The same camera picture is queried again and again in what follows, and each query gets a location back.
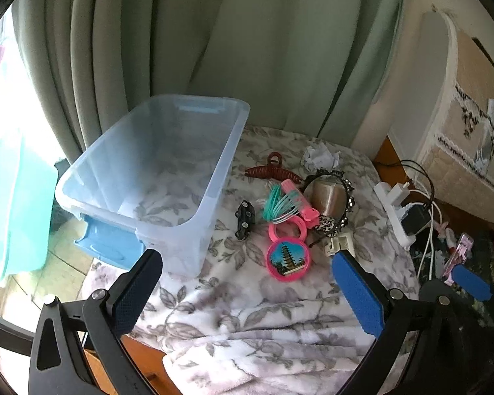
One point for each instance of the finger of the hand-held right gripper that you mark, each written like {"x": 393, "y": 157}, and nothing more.
{"x": 471, "y": 282}

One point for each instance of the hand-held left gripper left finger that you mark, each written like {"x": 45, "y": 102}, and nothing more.
{"x": 136, "y": 288}

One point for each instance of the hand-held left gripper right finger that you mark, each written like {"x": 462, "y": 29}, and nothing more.
{"x": 358, "y": 292}

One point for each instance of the white plug adapter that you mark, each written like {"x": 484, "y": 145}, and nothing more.
{"x": 341, "y": 242}

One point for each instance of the black and white scrunchie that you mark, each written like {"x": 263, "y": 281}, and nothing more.
{"x": 326, "y": 224}

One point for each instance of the pink round compact mirror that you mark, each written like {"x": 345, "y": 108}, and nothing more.
{"x": 290, "y": 259}

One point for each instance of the black studded headband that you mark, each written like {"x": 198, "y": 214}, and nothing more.
{"x": 349, "y": 203}

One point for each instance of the roll of clear tape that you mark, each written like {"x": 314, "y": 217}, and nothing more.
{"x": 325, "y": 199}

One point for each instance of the pink hair roller clip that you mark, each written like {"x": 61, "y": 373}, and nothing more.
{"x": 298, "y": 205}

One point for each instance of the black toy car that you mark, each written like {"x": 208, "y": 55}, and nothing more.
{"x": 245, "y": 220}

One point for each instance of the clear plastic storage box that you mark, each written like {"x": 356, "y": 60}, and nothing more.
{"x": 156, "y": 152}

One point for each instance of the pink plastic object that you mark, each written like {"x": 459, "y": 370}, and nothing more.
{"x": 461, "y": 251}

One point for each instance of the black charger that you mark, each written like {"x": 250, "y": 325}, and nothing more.
{"x": 415, "y": 219}

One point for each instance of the white power strip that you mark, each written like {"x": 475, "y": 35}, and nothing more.
{"x": 389, "y": 205}

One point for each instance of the white charger plug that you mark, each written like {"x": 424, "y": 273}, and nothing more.
{"x": 401, "y": 191}

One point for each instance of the floral fleece blanket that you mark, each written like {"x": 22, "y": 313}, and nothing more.
{"x": 251, "y": 321}

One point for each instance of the teal plastic tub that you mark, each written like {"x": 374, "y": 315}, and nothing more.
{"x": 16, "y": 214}

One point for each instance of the crumpled white paper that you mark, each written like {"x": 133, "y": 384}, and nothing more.
{"x": 319, "y": 157}

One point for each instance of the brown hair claw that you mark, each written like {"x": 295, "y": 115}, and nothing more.
{"x": 267, "y": 173}

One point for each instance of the mattress with lace cover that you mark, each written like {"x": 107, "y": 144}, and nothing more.
{"x": 469, "y": 90}

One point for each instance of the pale green curtain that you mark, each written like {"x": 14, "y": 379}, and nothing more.
{"x": 230, "y": 49}

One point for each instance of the wooden furniture frame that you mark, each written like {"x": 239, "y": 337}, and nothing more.
{"x": 152, "y": 358}

